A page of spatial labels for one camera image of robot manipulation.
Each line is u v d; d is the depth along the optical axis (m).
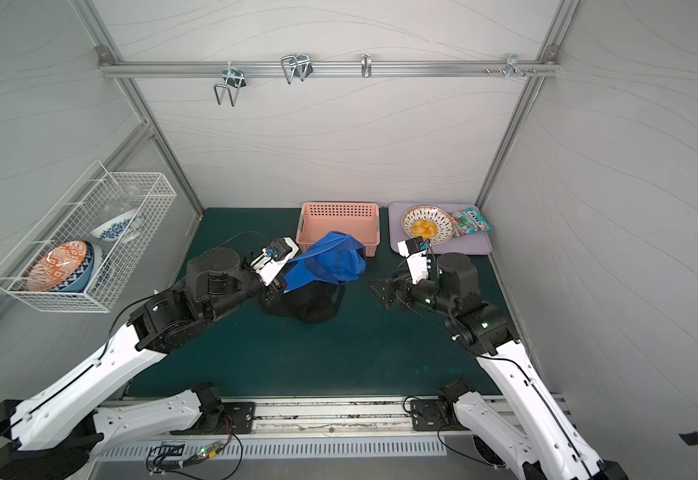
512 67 0.77
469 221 1.15
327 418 0.75
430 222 1.15
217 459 0.68
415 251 0.58
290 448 0.70
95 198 0.72
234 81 0.78
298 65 0.76
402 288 0.57
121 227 0.65
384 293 0.57
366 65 0.73
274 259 0.49
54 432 0.38
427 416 0.73
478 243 1.10
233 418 0.73
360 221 1.16
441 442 0.69
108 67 0.77
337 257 0.80
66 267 0.61
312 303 0.90
